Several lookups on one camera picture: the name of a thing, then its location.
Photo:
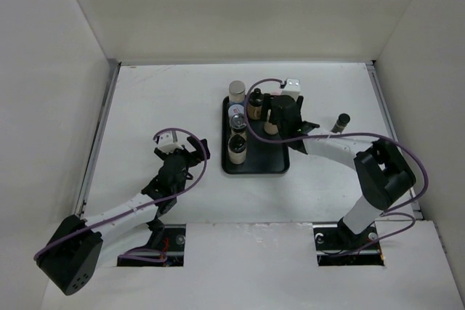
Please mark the black rectangular tray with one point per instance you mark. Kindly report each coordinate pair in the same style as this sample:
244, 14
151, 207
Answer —
261, 158

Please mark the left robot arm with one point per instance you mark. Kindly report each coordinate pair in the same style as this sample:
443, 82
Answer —
70, 257

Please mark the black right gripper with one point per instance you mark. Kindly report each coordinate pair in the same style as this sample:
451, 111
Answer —
267, 104

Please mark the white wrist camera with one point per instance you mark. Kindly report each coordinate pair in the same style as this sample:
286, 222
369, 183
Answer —
291, 87
167, 142

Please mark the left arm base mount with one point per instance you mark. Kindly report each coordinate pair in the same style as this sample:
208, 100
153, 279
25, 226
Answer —
165, 247

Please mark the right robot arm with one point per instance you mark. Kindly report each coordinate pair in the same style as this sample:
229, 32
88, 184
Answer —
383, 173

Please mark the black top grinder bottle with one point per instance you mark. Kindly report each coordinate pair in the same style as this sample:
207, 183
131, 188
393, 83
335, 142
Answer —
238, 124

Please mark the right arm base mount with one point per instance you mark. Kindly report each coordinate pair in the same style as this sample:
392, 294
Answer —
337, 246

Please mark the yellow lid bottle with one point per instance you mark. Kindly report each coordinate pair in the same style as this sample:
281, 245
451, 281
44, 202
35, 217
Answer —
270, 128

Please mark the tall jar white beads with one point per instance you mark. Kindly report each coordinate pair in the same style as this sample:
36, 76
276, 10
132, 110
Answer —
236, 92

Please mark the black knob lid spice jar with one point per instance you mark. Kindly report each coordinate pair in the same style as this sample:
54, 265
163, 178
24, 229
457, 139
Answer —
254, 106

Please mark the black lid white powder jar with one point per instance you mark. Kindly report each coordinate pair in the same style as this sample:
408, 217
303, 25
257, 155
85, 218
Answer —
237, 149

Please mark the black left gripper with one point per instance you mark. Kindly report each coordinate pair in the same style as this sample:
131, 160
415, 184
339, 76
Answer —
184, 152

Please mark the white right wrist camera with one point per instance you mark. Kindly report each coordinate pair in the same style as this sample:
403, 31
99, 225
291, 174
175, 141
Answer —
291, 87

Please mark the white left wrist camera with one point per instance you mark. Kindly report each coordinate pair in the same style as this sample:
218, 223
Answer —
167, 142

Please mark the dark brown spice bottle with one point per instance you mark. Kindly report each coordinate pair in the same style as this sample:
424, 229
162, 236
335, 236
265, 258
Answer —
341, 123

